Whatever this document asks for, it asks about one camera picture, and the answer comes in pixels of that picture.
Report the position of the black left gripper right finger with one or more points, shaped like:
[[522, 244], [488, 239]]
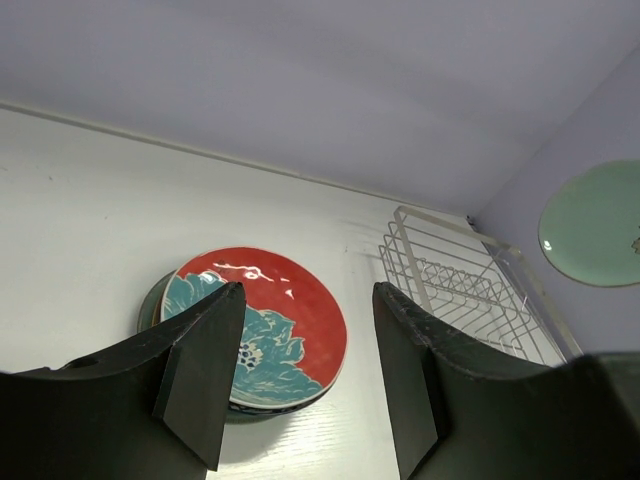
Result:
[[460, 409]]

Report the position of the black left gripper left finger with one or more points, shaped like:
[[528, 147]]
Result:
[[150, 407]]

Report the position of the teal blue plate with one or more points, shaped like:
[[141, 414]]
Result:
[[235, 413]]

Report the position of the red plate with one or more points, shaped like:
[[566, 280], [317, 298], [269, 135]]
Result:
[[294, 332]]

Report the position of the green floral plate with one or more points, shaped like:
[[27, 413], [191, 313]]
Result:
[[589, 229]]

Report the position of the dark blue patterned plate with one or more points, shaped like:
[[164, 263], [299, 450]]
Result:
[[272, 402]]

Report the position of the beige bird plate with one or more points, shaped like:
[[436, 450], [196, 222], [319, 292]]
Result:
[[156, 319]]

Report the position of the metal wire dish rack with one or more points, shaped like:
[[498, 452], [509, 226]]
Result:
[[479, 285]]

